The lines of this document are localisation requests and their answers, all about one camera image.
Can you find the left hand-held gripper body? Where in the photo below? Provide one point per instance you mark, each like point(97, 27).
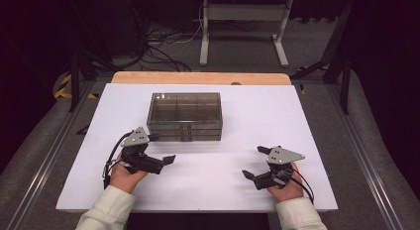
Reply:
point(140, 157)

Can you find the person's left hand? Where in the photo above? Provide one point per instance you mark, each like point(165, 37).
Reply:
point(124, 178)

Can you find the yellow black floor tape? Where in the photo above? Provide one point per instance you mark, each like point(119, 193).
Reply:
point(62, 86)

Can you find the aluminium floor rail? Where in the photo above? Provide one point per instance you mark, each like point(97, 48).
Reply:
point(363, 157)
point(46, 164)

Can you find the person's right hand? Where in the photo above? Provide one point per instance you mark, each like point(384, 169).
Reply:
point(290, 190)

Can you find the white metal desk frame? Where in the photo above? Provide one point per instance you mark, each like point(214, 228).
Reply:
point(205, 41)

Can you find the black metal stand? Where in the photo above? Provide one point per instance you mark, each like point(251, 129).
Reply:
point(74, 81)
point(345, 88)

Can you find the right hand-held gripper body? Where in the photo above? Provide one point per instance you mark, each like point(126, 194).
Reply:
point(280, 167)

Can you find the smoked clear drawer box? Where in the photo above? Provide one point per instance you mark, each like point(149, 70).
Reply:
point(185, 124)

